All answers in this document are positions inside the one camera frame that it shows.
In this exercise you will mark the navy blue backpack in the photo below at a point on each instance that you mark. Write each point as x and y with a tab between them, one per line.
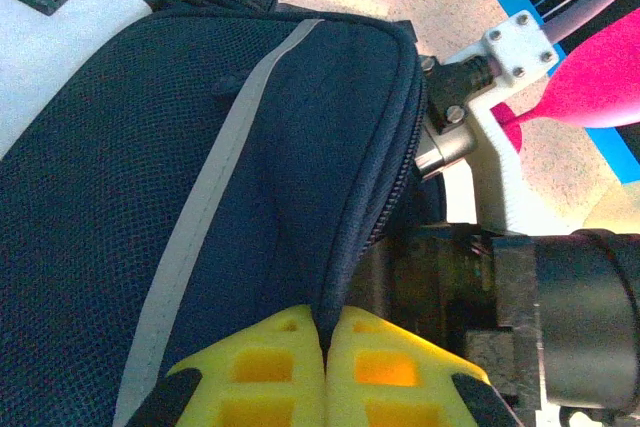
150	172

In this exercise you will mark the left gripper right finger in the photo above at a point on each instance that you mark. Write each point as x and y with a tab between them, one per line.
390	387

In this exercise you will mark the pink goblet cup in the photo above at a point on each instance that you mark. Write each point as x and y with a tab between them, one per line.
600	82

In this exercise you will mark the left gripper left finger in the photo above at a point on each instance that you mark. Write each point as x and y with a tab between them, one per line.
260	372

